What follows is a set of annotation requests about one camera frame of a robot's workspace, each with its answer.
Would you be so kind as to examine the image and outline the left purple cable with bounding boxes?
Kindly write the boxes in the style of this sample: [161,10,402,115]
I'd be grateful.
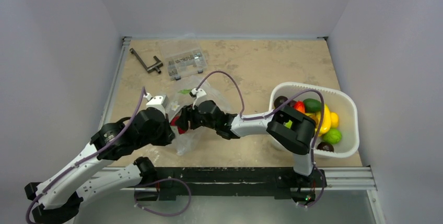
[25,87,147,224]

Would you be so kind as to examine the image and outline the clear plastic screw box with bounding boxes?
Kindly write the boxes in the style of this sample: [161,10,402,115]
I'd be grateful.
[158,38,207,80]

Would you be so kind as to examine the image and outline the dark green fake avocado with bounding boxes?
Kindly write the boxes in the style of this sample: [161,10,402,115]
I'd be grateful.
[303,98,322,113]

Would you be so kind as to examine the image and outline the bumpy green fake fruit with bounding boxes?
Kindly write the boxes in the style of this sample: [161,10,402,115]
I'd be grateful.
[322,128,343,145]

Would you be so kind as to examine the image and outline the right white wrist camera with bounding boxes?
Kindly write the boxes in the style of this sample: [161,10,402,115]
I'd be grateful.
[189,88,207,108]

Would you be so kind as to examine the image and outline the white plastic basket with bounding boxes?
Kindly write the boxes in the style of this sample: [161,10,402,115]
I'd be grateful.
[269,82,360,159]

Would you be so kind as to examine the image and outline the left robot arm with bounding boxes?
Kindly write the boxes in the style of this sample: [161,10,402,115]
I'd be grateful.
[25,105,174,223]

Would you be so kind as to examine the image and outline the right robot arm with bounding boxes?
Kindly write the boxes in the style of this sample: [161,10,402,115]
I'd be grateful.
[176,100,316,186]

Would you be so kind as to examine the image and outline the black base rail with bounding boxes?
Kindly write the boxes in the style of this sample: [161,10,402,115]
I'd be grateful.
[134,167,327,203]

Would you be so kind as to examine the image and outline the clear plastic bag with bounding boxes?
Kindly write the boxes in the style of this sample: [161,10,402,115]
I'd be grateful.
[166,76,232,156]

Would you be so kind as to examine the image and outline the black metal T-wrench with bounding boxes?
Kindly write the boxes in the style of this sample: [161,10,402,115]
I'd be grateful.
[129,48,164,74]

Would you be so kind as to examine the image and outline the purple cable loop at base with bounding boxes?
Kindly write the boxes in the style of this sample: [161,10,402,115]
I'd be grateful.
[133,177,193,217]

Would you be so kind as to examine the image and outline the yellow fake banana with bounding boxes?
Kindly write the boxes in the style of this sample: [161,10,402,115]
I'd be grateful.
[315,104,331,136]

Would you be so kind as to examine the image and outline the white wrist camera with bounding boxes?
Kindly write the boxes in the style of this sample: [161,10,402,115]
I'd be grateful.
[143,93,169,115]
[189,88,207,108]

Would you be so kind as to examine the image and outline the yellow fake lemon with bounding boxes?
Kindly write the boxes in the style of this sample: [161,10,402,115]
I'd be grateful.
[330,112,340,128]

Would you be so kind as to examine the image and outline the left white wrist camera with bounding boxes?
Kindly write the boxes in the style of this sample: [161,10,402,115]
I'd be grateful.
[143,93,169,115]

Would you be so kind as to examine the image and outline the orange fake fruit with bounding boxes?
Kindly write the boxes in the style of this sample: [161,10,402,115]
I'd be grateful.
[293,101,306,114]

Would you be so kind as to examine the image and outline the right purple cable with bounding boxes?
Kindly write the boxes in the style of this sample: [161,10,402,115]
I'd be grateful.
[195,70,327,209]

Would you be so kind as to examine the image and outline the dark red fake fruit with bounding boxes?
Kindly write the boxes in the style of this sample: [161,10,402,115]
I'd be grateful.
[273,96,288,109]

